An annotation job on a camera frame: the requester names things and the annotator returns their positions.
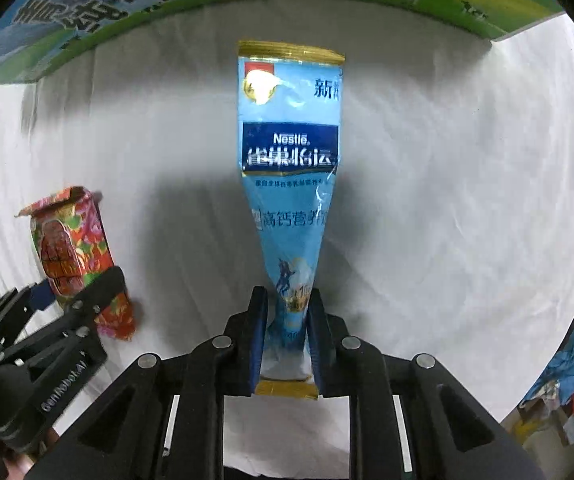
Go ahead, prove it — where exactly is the red floral wet wipes pack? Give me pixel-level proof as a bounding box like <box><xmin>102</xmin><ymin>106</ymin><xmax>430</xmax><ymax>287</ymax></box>
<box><xmin>14</xmin><ymin>185</ymin><xmax>137</xmax><ymax>342</ymax></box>

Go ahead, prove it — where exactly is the blue Nestle milk powder bag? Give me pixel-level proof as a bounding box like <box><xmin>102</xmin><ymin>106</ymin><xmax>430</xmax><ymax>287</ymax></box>
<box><xmin>238</xmin><ymin>40</ymin><xmax>345</xmax><ymax>399</ymax></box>

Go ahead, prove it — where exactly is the grey table cloth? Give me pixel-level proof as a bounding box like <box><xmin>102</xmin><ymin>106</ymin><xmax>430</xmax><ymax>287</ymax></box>
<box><xmin>0</xmin><ymin>1</ymin><xmax>574</xmax><ymax>478</ymax></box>

